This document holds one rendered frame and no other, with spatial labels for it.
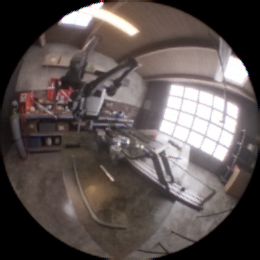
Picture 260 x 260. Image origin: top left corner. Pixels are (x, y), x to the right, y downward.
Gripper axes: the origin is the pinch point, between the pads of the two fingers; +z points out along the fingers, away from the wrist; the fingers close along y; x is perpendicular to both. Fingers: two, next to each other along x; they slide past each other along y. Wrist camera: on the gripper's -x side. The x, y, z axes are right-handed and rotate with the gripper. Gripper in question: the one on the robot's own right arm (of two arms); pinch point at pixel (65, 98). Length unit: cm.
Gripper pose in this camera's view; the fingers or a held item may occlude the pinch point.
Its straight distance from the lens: 35.3
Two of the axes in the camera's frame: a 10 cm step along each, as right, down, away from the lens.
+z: 0.8, 9.9, -1.3
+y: 7.7, 0.2, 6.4
